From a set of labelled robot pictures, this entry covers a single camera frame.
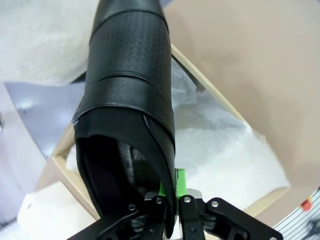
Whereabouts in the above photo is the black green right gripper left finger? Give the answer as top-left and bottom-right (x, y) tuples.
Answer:
(67, 181), (169, 240)

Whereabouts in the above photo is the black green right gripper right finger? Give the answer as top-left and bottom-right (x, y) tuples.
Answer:
(174, 168), (284, 240)

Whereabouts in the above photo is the white tissue paper sheet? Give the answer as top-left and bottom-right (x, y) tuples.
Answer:
(65, 58), (291, 201)

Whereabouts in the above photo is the black leather ankle shoe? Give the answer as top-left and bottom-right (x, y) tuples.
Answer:
(73, 0), (179, 239)

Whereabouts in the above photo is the cardboard shoe box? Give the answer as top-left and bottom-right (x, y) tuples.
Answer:
(33, 44), (293, 221)

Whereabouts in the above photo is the aluminium slotted base plate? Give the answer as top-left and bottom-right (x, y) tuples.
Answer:
(271, 187), (320, 240)

